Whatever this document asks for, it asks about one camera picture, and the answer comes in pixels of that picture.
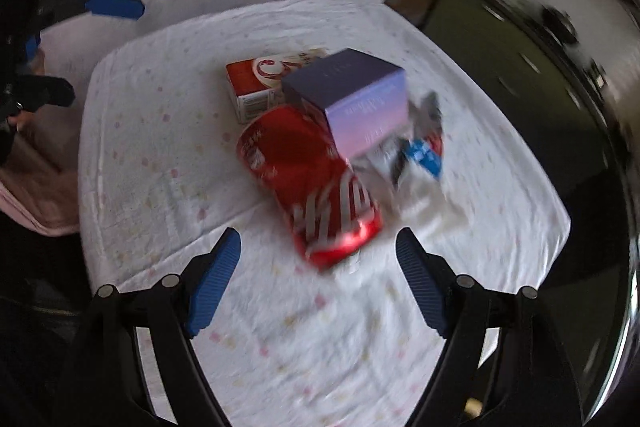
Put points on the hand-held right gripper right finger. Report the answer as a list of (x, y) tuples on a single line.
[(422, 282)]

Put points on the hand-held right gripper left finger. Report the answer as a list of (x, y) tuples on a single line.
[(212, 282)]

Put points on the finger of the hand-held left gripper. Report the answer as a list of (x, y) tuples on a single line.
[(50, 93), (115, 7)]

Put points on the white plastic bag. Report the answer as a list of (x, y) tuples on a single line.
[(425, 202)]

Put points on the blue and red snack wrapper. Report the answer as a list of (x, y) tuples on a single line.
[(425, 157)]

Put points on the crushed red soda can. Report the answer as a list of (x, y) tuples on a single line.
[(300, 172)]

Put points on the red and white carton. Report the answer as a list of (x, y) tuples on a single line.
[(245, 79)]

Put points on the purple cardboard box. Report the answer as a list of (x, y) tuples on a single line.
[(350, 77)]

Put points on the white floral tablecloth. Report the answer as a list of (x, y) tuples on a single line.
[(175, 82)]

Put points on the pink garment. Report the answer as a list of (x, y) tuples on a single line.
[(35, 202)]

